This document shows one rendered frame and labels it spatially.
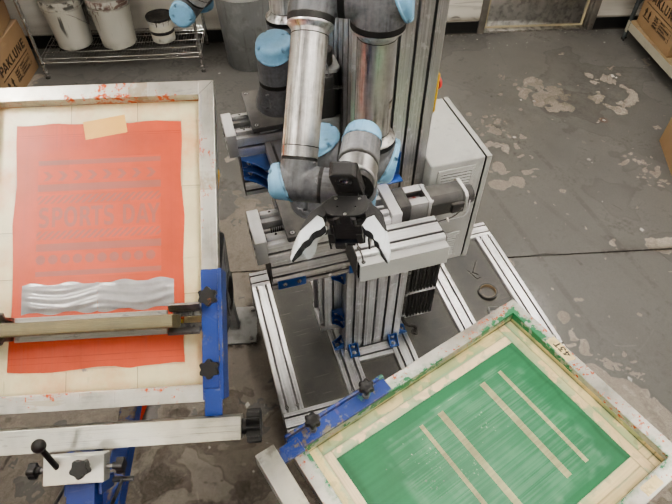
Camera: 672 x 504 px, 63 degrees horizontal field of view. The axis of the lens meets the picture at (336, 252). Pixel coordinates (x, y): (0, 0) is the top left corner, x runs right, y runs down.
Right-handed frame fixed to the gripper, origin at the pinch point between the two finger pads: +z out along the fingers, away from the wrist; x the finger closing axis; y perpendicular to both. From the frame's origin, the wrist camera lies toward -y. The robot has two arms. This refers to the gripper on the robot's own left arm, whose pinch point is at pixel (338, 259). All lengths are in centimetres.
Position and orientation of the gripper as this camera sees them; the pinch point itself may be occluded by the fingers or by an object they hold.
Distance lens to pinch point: 83.9
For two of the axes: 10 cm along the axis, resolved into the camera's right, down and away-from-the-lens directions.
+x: -9.8, -0.1, 1.9
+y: 1.4, 6.7, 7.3
